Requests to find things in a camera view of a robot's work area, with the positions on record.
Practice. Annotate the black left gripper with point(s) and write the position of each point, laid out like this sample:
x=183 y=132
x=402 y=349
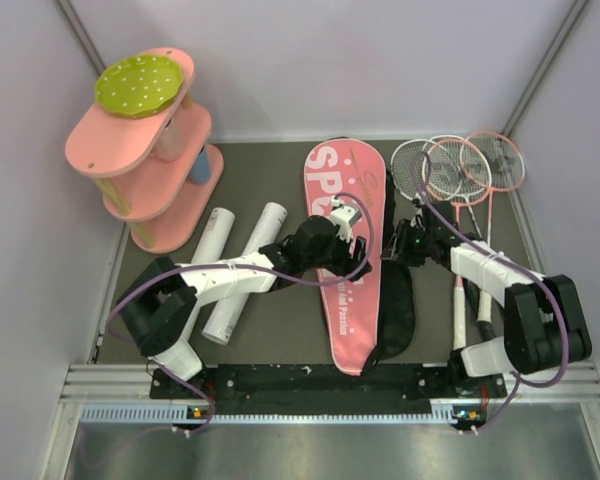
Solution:
x=348 y=263

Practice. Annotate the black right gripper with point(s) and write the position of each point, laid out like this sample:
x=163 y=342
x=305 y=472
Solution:
x=397 y=249

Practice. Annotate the pink white badminton racket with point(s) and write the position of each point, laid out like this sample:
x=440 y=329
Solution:
x=459 y=173

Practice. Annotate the pink sport racket bag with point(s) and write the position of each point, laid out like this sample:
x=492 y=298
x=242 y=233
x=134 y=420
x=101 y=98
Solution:
x=374 y=318

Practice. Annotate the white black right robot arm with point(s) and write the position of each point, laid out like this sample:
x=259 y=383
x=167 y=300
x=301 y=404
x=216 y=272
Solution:
x=544 y=325

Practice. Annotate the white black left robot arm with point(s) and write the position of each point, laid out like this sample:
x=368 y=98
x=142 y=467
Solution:
x=156 y=308

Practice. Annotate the white shuttlecock tube on table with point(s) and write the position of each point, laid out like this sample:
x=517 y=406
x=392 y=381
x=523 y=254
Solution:
x=214 y=236

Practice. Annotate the blue cup on shelf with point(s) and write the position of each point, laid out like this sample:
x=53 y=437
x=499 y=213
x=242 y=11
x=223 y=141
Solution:
x=200 y=172

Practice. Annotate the beige cup on shelf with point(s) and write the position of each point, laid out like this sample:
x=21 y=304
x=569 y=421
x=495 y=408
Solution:
x=169 y=145

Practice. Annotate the pink three-tier wooden shelf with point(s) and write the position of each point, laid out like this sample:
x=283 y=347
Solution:
x=153 y=197

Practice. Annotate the green polka dot plate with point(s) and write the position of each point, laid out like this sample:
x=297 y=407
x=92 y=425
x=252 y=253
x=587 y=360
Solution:
x=139 y=86

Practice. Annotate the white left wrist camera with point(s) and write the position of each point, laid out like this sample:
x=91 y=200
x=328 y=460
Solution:
x=344 y=217

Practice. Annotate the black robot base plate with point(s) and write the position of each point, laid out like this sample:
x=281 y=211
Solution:
x=321 y=389

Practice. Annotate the grey slotted cable duct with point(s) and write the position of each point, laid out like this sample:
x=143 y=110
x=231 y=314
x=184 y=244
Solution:
x=190 y=413

